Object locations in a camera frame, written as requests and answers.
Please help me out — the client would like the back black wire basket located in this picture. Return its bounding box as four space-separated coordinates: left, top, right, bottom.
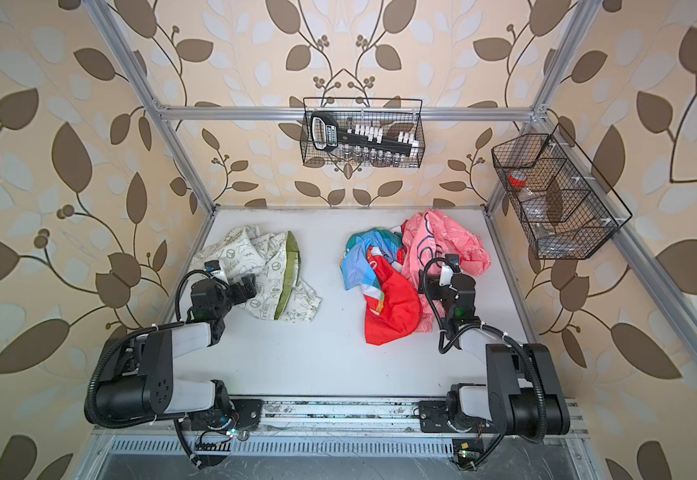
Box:
300 95 425 168

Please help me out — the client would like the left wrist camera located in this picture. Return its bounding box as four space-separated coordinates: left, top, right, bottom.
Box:
204 260 228 284

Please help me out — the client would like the right black wire basket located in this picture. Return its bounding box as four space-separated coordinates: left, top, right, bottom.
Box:
491 124 632 260

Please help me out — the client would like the black socket holder tool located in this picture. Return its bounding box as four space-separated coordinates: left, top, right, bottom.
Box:
302 110 424 159

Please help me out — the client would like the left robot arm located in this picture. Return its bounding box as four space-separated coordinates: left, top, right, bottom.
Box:
84 261 262 469

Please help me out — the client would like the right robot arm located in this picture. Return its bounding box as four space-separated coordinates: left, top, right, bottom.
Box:
418 254 571 471

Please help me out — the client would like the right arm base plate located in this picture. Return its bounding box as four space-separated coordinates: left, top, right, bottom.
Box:
415 400 496 434

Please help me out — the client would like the clear bottle red cap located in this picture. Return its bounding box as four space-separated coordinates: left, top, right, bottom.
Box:
508 170 554 237

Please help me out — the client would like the white green patterned cloth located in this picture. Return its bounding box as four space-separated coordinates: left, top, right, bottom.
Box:
190 224 322 323

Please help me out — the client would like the black wire basket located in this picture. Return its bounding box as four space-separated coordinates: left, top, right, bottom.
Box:
300 95 425 168
491 124 632 260

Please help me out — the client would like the multicolour striped cloth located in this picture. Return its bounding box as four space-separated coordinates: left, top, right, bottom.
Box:
340 226 404 315

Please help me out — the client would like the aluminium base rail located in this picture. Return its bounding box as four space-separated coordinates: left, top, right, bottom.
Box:
84 396 590 461

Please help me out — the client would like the red cloth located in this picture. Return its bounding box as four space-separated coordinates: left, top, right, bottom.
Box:
364 247 421 346

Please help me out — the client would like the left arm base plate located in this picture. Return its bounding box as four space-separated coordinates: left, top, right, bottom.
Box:
188 398 264 432

